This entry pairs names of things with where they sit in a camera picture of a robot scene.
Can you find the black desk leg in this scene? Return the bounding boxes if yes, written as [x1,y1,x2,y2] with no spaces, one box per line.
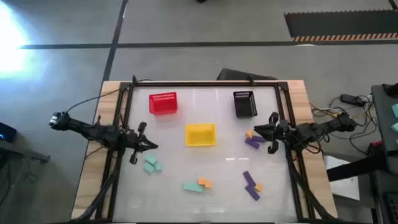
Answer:
[326,154,389,183]

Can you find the black aluminium rig frame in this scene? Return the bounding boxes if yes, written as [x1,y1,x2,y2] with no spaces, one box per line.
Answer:
[76,74,338,223]

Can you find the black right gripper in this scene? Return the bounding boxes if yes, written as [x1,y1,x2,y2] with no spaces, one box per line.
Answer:
[253,111,292,155]

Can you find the black device with blue light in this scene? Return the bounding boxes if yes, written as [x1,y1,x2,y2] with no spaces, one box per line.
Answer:
[0,122,17,144]

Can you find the black power adapter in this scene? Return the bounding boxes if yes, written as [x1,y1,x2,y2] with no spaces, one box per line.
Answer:
[340,93,367,107]

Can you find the yellow plastic basket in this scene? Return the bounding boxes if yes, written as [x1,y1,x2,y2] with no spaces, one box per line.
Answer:
[185,123,217,147]

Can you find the gray side table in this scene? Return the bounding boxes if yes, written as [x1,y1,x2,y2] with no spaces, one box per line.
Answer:
[0,139,51,165]

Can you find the long teal foam block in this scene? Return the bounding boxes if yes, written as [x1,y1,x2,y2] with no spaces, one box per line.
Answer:
[183,182,205,194]

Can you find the long black arm cable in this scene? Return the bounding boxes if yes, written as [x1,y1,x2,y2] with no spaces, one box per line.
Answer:
[63,77,153,114]

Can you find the white paper sheet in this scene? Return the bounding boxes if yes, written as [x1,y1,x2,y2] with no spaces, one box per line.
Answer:
[323,154,361,202]

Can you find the black plastic basket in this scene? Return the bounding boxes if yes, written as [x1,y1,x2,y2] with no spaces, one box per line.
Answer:
[233,90,258,118]

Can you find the red plastic basket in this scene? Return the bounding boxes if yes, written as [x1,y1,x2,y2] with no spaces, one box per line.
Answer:
[148,91,179,116]

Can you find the dark side desk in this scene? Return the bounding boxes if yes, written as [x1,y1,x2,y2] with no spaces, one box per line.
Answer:
[371,83,398,175]

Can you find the black hazard-striped floor mat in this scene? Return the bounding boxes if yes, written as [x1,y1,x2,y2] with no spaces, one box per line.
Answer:
[284,9,398,43]

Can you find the black computer keyboard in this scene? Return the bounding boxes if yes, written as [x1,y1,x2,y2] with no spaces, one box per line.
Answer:
[384,191,398,224]

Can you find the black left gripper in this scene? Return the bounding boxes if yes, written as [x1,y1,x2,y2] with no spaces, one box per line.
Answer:
[124,121,159,165]

